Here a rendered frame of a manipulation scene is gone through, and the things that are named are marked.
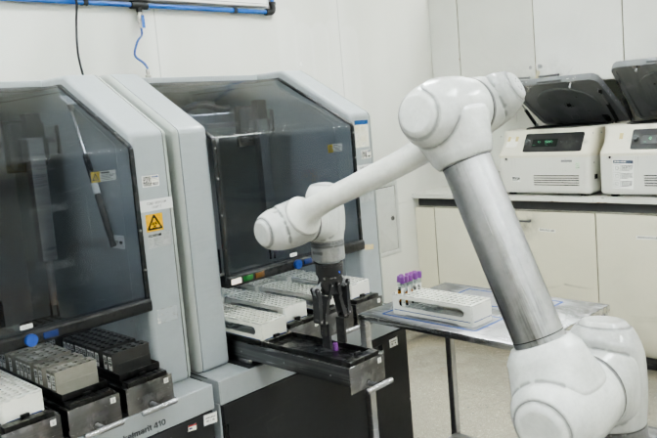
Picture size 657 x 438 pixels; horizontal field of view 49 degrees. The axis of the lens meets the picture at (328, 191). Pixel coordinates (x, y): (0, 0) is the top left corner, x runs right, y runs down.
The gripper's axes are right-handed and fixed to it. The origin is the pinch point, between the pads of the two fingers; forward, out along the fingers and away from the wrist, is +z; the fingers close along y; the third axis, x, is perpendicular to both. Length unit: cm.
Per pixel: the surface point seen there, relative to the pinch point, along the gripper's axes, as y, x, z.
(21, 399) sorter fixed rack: 74, -28, -1
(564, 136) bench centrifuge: -231, -45, -36
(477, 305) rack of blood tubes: -32.2, 25.2, -3.3
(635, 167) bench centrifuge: -227, -5, -20
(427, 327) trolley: -24.3, 13.4, 2.6
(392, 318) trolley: -26.3, -1.0, 2.9
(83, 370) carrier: 56, -32, -1
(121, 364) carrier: 46, -32, 1
